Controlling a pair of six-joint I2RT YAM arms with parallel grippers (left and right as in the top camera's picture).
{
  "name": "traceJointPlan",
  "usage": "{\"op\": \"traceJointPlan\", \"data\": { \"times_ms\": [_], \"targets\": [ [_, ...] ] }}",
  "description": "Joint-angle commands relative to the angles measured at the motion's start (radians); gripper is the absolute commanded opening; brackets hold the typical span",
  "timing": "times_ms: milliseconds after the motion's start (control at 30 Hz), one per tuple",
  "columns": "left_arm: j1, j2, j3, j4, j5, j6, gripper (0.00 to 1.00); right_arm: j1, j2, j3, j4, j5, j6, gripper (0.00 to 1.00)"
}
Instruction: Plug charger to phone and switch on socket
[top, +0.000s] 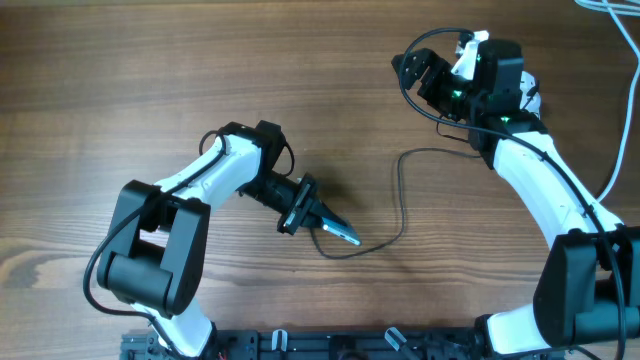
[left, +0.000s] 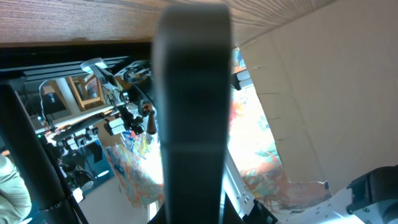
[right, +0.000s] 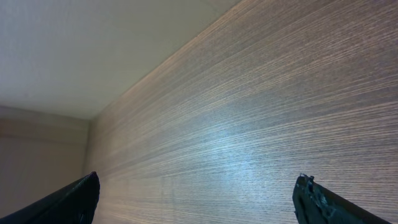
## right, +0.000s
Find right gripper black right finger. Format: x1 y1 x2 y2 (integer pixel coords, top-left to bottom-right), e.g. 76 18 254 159
292 174 390 224

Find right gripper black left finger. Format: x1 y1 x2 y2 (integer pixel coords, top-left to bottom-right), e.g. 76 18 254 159
1 171 100 224

